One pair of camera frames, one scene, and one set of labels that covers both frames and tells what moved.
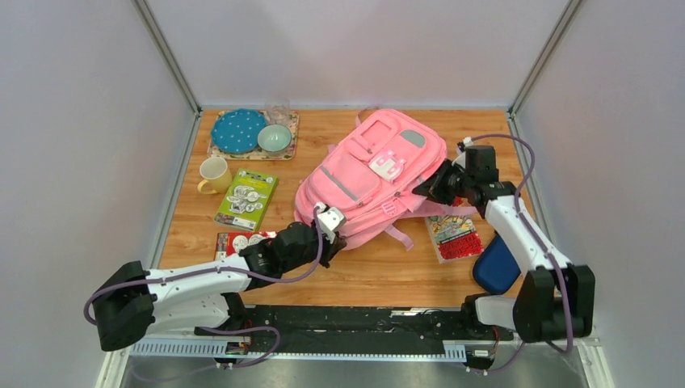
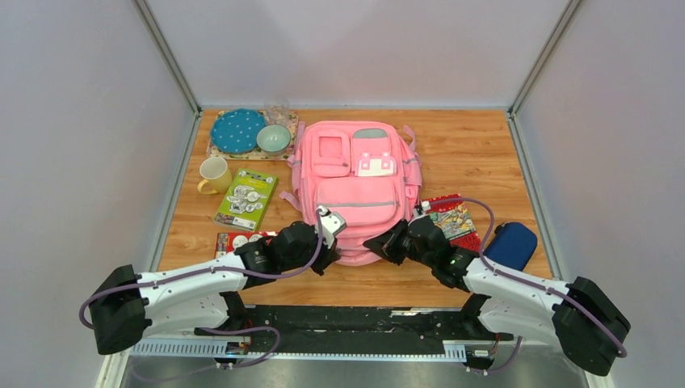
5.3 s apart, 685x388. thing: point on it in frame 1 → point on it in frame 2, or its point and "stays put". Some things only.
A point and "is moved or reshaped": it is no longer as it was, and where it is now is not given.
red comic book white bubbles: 231,243 stays put
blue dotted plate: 235,131 stays put
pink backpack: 368,175 is moved or reshaped
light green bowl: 274,138 stays put
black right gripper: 434,188 → 386,244
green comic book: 247,200 stays put
